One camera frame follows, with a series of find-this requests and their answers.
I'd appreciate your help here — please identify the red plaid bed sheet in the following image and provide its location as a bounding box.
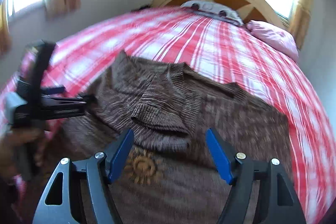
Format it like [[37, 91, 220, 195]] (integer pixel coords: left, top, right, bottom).
[[1, 7, 335, 223]]

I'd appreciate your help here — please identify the pink pillow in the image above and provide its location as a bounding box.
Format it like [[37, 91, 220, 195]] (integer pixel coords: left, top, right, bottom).
[[246, 20, 299, 62]]

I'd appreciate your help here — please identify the white patterned pillow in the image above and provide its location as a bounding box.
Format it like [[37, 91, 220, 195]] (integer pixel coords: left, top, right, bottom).
[[181, 0, 244, 27]]

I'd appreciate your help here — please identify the black object beside bed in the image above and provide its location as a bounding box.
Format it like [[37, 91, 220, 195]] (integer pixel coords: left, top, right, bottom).
[[131, 5, 151, 12]]

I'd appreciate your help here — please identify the left hand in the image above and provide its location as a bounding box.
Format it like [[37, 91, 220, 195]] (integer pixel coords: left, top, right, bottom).
[[0, 128, 47, 181]]

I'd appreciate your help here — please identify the brown knit sweater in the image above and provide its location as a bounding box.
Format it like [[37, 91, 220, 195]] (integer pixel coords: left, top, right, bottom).
[[20, 50, 310, 224]]

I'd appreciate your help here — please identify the yellow curtain side window left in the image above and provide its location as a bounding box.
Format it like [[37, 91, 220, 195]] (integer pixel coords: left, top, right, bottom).
[[0, 0, 11, 56]]

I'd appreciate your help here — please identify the yellow curtain far right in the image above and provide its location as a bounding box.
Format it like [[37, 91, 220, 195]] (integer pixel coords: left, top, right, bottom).
[[289, 0, 313, 50]]

